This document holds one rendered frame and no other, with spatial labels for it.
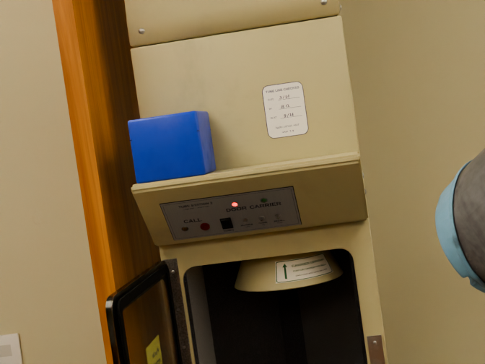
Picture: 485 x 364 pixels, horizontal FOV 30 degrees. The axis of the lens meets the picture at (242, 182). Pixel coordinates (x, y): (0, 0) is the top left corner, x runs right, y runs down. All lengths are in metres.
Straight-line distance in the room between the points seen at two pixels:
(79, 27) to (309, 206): 0.42
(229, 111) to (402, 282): 0.61
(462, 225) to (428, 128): 0.95
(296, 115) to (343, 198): 0.15
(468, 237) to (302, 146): 0.55
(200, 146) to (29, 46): 0.72
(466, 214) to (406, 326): 1.00
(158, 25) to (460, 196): 0.67
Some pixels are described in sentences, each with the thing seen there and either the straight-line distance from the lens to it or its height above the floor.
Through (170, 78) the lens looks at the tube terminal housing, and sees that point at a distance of 1.37.
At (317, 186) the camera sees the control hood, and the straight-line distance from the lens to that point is 1.26.
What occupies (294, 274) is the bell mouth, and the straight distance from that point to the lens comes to 1.39.
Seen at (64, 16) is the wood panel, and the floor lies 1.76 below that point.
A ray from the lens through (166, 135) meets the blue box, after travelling 1.26.
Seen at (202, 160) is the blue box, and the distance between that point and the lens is 1.26.
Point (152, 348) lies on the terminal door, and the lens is 1.25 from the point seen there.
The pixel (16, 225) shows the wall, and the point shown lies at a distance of 1.92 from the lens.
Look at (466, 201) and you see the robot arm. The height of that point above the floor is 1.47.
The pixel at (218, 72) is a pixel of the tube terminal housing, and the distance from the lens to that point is 1.36.
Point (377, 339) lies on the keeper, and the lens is 1.38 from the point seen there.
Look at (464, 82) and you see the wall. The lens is 1.79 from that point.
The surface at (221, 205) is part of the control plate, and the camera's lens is 1.28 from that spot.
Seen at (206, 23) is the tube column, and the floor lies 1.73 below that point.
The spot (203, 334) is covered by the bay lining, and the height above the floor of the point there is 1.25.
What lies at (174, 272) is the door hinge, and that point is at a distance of 1.39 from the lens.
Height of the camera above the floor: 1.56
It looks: 3 degrees down
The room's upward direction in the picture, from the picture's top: 8 degrees counter-clockwise
